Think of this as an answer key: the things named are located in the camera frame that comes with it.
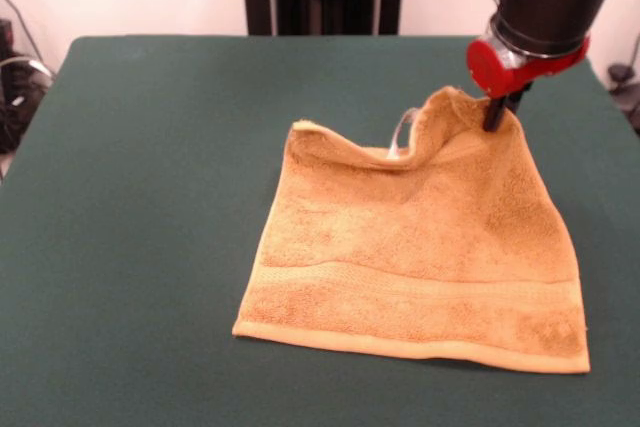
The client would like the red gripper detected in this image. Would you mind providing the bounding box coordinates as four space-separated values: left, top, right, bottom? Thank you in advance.
465 35 591 132

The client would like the yellow terry towel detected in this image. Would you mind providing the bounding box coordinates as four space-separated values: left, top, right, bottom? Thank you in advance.
230 85 592 376

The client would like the black stand foot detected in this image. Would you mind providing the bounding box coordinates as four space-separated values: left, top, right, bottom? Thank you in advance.
606 62 640 136

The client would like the dark green tablecloth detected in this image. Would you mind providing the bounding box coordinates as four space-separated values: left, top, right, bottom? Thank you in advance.
0 34 640 427

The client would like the black equipment with cables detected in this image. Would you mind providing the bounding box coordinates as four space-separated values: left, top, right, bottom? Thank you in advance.
0 17 55 154

